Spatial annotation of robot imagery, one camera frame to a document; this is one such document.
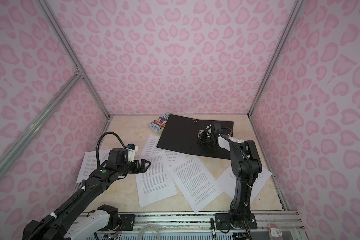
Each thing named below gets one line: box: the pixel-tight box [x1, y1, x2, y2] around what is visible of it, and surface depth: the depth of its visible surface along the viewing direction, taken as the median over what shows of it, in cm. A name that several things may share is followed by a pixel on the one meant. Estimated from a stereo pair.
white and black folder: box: [156, 114, 234, 160], surface depth 106 cm
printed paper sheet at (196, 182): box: [167, 156, 224, 214], surface depth 88 cm
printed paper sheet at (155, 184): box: [135, 151, 178, 208], surface depth 88 cm
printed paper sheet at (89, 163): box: [76, 149, 112, 183], surface depth 94 cm
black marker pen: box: [210, 218, 217, 240], surface depth 72 cm
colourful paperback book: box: [148, 112, 171, 134], surface depth 115 cm
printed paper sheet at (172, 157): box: [140, 134, 187, 169], surface depth 100 cm
